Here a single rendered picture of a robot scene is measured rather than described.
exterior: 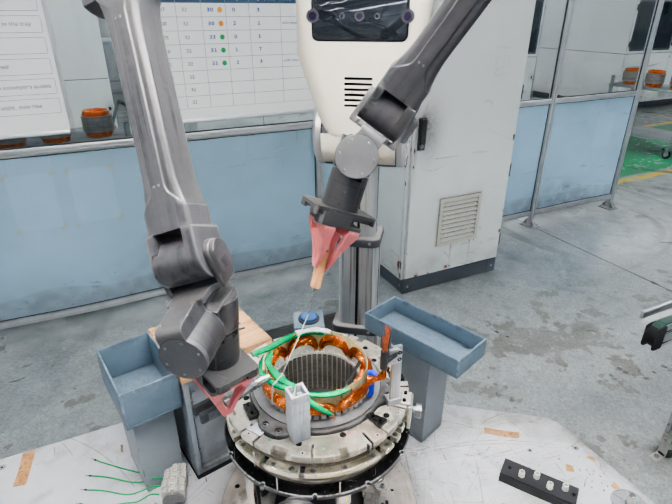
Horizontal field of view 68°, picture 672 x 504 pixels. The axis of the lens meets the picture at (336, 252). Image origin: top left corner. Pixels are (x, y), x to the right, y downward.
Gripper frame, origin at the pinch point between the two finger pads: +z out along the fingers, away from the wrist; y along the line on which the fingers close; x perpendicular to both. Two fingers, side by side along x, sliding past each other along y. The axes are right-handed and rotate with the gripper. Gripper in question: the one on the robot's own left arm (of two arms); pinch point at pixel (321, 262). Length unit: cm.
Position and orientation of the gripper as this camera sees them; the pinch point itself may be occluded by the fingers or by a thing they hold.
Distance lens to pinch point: 76.9
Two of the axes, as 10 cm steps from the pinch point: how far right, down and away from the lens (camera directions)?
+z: -3.0, 9.3, 2.2
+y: 8.8, 1.8, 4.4
